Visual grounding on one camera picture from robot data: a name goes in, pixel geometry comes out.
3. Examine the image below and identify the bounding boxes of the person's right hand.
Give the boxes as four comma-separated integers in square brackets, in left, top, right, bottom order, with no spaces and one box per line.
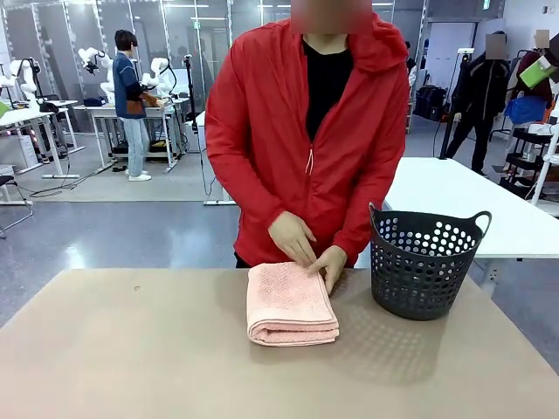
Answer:
[266,210,319,265]

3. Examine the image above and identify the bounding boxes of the person's left hand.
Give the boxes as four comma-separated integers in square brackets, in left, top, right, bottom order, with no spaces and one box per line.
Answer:
[306,244,349,299]

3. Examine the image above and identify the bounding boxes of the pink terry towel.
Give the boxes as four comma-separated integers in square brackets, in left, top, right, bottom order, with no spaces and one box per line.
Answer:
[245,261,341,348]

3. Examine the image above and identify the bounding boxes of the person's left forearm red sleeve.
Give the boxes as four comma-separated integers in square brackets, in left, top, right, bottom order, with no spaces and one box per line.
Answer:
[332,169,406,268]

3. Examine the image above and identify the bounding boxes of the person's right forearm red sleeve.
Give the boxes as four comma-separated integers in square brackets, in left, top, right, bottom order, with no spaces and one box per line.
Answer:
[204,148,290,231]

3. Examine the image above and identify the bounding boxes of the dark grey perforated basket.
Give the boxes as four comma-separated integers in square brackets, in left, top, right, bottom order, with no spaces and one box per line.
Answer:
[367,202,493,322]

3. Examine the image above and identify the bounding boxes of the person in red jacket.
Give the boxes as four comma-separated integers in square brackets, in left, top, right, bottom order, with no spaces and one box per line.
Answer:
[204,0,411,270]

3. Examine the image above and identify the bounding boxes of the large white table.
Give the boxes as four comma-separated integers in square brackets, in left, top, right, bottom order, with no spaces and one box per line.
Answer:
[381,156,559,261]

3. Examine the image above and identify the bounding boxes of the white robot workbench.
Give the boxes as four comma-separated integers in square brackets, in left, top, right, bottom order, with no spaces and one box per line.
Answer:
[72,96,193,175]

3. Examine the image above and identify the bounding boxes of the black suitcase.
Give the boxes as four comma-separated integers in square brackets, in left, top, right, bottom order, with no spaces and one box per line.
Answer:
[414,85,450,121]

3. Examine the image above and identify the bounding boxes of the person in blue jacket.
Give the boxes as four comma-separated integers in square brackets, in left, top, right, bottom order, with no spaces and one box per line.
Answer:
[111,29,162,182]

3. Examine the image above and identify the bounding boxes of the person in black clothes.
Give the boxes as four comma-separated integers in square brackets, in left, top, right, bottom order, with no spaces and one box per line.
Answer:
[444,33,512,176]

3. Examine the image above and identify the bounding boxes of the black utility cart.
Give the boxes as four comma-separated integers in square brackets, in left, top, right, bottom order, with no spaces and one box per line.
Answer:
[500,127,555,193]

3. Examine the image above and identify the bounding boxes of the blue bag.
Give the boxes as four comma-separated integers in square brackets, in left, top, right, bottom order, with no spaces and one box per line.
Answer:
[504,95,555,128]

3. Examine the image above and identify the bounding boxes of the white height-adjustable desk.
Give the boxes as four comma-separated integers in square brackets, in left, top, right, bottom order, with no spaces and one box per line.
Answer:
[0,100,86,180]

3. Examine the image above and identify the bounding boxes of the green and white box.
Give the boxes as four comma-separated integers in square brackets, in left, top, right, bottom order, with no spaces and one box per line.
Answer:
[518,52,559,89]

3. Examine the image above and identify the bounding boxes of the black camera stand pole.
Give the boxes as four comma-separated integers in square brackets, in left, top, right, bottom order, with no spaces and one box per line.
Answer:
[438,48,475,161]

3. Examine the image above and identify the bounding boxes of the black tripod with camera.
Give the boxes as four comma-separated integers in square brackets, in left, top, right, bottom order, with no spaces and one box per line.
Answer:
[182,53,198,132]

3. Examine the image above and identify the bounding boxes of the white metal frame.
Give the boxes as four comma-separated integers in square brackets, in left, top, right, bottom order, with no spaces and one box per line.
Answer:
[528,126,559,207]

